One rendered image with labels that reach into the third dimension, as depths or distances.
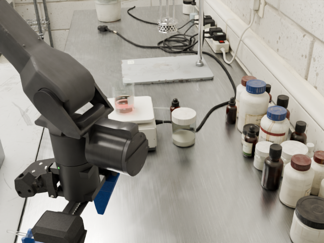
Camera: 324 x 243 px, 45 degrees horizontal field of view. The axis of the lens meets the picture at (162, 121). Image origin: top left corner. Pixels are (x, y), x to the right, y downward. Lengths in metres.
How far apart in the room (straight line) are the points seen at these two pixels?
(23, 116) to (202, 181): 0.56
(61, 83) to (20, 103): 0.76
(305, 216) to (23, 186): 0.44
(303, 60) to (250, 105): 0.20
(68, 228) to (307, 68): 0.74
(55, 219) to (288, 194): 0.45
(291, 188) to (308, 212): 0.09
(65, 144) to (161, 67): 0.88
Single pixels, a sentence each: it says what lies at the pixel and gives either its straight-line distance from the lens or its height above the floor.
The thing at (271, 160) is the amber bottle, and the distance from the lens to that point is 0.81.
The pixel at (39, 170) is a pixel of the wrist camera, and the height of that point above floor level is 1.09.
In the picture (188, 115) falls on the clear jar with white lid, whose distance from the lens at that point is 0.92.
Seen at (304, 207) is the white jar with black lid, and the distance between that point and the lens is 0.71.
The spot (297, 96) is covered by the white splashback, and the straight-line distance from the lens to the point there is 1.00.
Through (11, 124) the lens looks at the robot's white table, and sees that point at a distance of 1.13.
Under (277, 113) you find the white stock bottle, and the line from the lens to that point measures 0.88.
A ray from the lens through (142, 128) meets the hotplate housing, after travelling 0.90.
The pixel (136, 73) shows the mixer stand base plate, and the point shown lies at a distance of 1.32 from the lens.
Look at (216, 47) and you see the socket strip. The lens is 1.49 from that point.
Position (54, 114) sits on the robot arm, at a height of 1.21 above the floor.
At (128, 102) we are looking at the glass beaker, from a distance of 0.89.
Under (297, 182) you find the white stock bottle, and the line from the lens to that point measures 0.77.
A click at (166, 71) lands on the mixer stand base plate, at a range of 1.32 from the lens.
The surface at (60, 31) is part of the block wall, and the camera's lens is 3.44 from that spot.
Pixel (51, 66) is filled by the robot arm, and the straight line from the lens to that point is 0.49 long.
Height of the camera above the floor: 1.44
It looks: 31 degrees down
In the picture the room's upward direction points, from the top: 1 degrees counter-clockwise
